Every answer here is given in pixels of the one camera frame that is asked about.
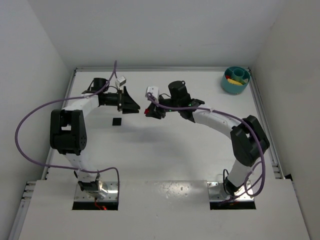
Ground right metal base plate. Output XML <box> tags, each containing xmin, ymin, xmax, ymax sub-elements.
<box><xmin>207</xmin><ymin>181</ymin><xmax>255</xmax><ymax>203</ymax></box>

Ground yellow lego assembly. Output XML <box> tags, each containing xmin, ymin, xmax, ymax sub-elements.
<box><xmin>227</xmin><ymin>78</ymin><xmax>243</xmax><ymax>86</ymax></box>

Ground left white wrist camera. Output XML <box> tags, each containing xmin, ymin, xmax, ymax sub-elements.
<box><xmin>115</xmin><ymin>76</ymin><xmax>127</xmax><ymax>88</ymax></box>

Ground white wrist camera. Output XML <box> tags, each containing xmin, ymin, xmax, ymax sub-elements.
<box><xmin>115</xmin><ymin>76</ymin><xmax>127</xmax><ymax>88</ymax></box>
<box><xmin>145</xmin><ymin>86</ymin><xmax>160</xmax><ymax>102</ymax></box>

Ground teal divided round container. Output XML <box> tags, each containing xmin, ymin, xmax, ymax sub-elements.
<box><xmin>220</xmin><ymin>66</ymin><xmax>251</xmax><ymax>95</ymax></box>

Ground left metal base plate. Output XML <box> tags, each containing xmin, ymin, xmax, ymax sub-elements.
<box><xmin>73</xmin><ymin>181</ymin><xmax>119</xmax><ymax>203</ymax></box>

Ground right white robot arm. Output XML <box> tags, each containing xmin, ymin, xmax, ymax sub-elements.
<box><xmin>144</xmin><ymin>80</ymin><xmax>270</xmax><ymax>196</ymax></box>

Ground black square lego plate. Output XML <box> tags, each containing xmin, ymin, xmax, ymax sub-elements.
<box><xmin>112</xmin><ymin>117</ymin><xmax>122</xmax><ymax>126</ymax></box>

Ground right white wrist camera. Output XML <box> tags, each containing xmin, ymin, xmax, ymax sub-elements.
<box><xmin>145</xmin><ymin>86</ymin><xmax>160</xmax><ymax>102</ymax></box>

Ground metal base plate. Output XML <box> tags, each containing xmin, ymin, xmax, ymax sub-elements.
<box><xmin>73</xmin><ymin>181</ymin><xmax>119</xmax><ymax>203</ymax></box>
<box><xmin>207</xmin><ymin>181</ymin><xmax>255</xmax><ymax>203</ymax></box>

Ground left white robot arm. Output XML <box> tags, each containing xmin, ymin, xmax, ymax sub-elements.
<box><xmin>50</xmin><ymin>77</ymin><xmax>141</xmax><ymax>200</ymax></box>

